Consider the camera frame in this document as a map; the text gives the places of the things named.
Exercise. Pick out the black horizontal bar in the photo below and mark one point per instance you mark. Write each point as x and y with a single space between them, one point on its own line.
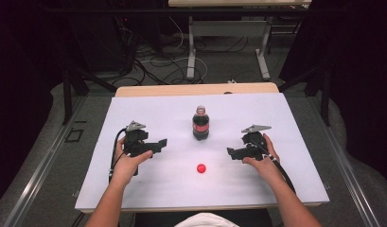
118 10

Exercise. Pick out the black metal stand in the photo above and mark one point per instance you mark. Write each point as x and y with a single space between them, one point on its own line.
68 94
325 94

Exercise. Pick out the wooden table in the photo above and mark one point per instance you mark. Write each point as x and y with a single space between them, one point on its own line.
194 89

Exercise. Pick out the aluminium floor rail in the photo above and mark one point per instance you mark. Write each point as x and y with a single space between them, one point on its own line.
46 164
348 170

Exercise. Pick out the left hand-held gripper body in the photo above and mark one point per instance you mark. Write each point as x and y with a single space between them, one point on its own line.
135 142

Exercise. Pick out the cola bottle with red label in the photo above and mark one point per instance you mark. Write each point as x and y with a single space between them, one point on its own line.
200 126

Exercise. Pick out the black computer case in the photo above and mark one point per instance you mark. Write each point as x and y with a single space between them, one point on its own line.
96 41

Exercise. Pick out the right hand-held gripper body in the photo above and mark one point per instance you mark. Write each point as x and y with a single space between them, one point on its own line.
254 145

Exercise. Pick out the person's right hand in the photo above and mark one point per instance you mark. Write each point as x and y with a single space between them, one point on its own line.
265 167

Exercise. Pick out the white board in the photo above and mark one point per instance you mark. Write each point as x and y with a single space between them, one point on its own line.
194 189

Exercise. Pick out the person's white shirt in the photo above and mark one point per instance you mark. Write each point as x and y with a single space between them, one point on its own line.
207 220

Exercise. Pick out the white-framed desk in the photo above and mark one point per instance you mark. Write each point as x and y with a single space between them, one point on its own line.
232 28

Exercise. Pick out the person's left hand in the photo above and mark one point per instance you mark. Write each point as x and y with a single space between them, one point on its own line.
126 168

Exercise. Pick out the red bottle cap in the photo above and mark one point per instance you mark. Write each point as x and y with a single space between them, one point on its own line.
201 168

